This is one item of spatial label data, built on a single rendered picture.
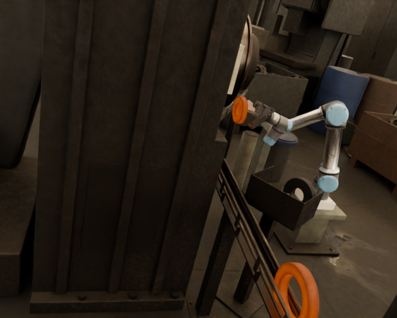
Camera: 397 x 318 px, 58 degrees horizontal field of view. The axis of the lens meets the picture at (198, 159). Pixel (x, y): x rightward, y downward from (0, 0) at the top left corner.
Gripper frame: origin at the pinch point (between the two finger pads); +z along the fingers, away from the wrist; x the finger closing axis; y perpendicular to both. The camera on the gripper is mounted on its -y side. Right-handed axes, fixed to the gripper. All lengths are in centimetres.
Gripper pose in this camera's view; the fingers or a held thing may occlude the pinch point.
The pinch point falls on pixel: (240, 106)
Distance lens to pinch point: 212.6
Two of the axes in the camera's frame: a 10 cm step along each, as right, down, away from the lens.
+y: 4.6, -8.4, -2.9
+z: -8.6, -3.4, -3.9
